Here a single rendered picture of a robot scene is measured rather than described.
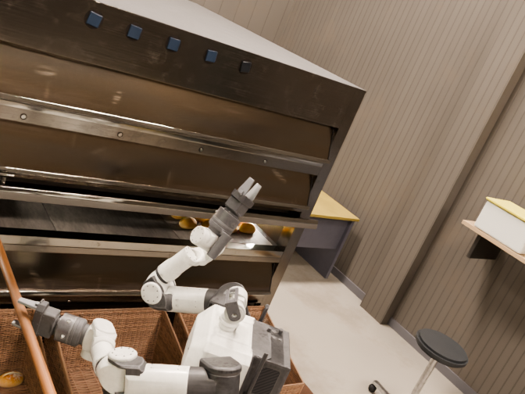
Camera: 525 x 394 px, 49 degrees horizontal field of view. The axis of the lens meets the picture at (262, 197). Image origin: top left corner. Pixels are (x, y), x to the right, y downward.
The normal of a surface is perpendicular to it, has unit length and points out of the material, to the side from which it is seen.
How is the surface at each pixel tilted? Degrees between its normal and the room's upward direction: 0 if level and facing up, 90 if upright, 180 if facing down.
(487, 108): 90
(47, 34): 90
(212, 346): 42
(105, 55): 90
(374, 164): 90
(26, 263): 70
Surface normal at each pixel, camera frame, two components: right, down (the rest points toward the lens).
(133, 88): 0.61, 0.14
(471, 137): -0.76, -0.10
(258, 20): 0.53, 0.47
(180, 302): -0.26, 0.07
